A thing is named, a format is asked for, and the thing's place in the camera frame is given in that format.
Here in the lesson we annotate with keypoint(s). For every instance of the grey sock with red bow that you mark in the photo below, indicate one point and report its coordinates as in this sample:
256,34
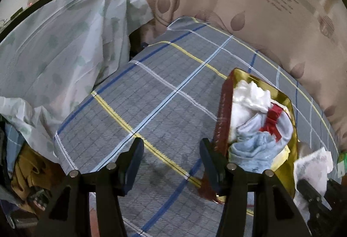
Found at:
282,128

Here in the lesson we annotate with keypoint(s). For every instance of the white plastic bag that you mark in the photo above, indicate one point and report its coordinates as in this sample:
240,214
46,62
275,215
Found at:
252,96

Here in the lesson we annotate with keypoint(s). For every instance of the light blue towel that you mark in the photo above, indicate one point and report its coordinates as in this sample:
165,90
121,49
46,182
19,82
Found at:
252,153

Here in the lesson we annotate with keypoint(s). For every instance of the green and white box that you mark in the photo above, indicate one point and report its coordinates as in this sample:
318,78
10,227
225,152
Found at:
343,165

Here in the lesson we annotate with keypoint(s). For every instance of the mustard garment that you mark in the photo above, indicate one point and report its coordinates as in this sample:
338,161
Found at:
32,169

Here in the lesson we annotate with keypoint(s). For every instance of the grey plaid bed sheet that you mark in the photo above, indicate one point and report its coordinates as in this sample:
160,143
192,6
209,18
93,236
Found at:
162,106

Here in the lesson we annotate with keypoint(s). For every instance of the white green-patterned plastic sheet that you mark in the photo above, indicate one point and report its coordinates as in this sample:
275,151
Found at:
62,49

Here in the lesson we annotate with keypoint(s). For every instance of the cream cloth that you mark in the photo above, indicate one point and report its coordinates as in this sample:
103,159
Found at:
280,157

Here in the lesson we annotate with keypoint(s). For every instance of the grey patterned cloth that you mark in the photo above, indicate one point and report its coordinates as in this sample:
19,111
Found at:
314,166

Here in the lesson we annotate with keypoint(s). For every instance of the red tin box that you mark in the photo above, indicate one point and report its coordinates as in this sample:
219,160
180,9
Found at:
222,117

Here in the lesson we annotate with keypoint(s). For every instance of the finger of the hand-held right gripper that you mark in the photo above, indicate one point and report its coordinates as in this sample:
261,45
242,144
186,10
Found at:
337,188
309,191

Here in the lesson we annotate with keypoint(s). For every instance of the blue plaid cloth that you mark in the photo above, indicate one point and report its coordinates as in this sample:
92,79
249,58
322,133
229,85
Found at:
13,144

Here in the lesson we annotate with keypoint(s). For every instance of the beige leaf-print curtain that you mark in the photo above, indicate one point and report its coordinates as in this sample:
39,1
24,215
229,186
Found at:
271,22

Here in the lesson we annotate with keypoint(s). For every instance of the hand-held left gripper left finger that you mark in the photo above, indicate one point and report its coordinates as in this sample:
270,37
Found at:
132,163

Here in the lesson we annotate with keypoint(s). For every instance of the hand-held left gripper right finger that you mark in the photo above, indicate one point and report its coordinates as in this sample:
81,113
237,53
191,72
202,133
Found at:
210,163

